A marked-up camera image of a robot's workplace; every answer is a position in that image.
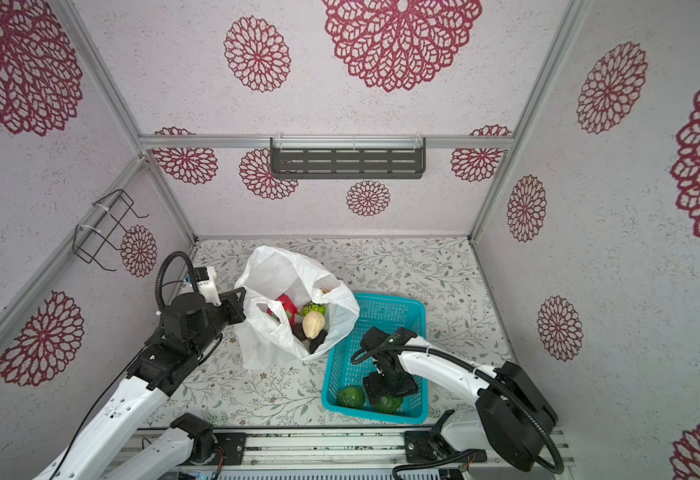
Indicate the black wire rack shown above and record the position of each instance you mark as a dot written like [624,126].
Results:
[92,236]

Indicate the white plastic bag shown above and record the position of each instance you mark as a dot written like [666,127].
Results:
[265,338]

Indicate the grey wall shelf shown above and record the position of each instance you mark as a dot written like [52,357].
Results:
[348,160]

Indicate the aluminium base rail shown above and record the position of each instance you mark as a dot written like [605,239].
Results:
[335,452]

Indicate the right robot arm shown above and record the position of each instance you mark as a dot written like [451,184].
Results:
[509,415]

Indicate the light green custard apple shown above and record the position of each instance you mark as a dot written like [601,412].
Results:
[313,307]

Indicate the dark avocado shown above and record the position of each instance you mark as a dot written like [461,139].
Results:
[316,342]

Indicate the red dragon fruit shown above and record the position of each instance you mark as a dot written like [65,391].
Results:
[290,309]

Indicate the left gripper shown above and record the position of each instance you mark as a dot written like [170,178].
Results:
[235,305]

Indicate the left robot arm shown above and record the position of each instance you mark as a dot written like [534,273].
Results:
[147,382]

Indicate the teal plastic basket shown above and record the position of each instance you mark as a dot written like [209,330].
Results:
[388,313]

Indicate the beige pear fruit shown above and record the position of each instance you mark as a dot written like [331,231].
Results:
[313,324]

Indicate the green avocado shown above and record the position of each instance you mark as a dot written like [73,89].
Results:
[352,397]

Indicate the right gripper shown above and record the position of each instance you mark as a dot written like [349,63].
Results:
[373,389]

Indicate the dark green round fruit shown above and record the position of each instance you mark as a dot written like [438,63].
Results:
[388,404]

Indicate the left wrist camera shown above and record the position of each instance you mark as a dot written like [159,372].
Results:
[206,277]

